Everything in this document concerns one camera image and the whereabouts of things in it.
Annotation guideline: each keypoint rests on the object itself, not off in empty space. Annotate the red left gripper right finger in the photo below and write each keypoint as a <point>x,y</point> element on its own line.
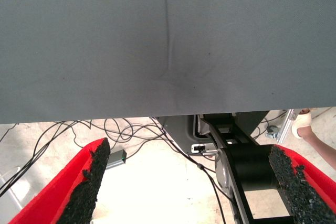
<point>309,192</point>

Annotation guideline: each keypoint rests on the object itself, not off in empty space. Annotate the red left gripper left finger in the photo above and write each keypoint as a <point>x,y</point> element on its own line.
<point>52,195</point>

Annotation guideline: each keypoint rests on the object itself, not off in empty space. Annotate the white shoe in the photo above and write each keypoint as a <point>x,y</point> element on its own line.
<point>302,124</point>

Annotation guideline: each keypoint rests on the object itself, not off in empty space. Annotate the metal caster wheel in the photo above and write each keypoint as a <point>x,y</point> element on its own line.
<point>273,132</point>

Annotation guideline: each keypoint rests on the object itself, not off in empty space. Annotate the small grey adapter box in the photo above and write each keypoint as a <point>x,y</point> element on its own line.
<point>116,159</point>

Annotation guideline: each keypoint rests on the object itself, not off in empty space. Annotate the dark grey table cloth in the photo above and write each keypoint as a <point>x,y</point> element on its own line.
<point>105,37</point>

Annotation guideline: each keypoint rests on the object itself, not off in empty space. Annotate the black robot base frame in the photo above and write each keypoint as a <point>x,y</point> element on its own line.
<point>249,161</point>

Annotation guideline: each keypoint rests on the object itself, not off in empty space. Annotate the aluminium frame profile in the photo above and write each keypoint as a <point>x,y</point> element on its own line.
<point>287,127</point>

